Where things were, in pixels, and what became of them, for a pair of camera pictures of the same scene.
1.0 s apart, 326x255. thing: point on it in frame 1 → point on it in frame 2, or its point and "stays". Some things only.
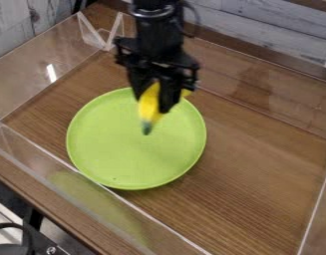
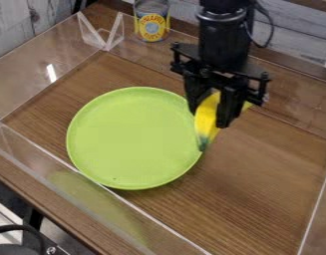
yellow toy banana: [150, 106] → [206, 126]
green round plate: [115, 153] stays
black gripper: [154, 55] → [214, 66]
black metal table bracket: [35, 242] stays
